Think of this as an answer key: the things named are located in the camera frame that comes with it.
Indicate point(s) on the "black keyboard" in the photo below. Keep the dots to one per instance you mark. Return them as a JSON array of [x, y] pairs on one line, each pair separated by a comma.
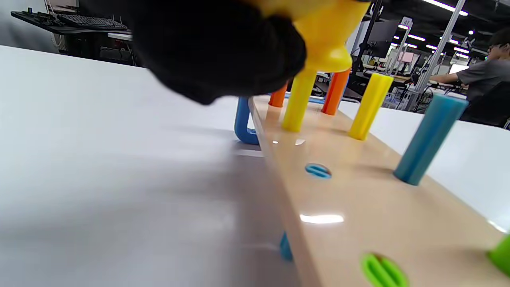
[[91, 22]]

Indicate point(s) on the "dark desk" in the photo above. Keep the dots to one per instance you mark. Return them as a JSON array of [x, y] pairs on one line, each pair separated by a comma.
[[36, 20]]

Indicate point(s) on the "silver metal pole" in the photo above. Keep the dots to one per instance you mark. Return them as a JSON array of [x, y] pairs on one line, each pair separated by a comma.
[[438, 52]]

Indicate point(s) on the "person's left hand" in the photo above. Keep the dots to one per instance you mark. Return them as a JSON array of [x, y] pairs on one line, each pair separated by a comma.
[[207, 44]]

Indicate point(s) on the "green peg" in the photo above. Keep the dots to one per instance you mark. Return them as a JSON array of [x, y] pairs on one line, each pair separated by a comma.
[[380, 271], [501, 255]]

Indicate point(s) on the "orange peg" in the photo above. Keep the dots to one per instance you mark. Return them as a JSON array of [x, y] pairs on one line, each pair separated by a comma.
[[334, 93], [277, 97]]

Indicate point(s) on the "yellow toy hammer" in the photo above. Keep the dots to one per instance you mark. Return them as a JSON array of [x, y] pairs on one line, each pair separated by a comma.
[[326, 32]]

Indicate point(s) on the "blue peg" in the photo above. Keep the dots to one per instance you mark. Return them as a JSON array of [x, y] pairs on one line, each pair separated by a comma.
[[428, 139]]

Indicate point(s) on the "rainbow hammer bench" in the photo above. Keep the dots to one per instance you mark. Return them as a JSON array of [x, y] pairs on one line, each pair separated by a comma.
[[358, 207]]

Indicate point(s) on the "yellow peg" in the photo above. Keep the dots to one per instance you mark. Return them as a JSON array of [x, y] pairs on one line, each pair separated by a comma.
[[370, 105], [298, 103]]

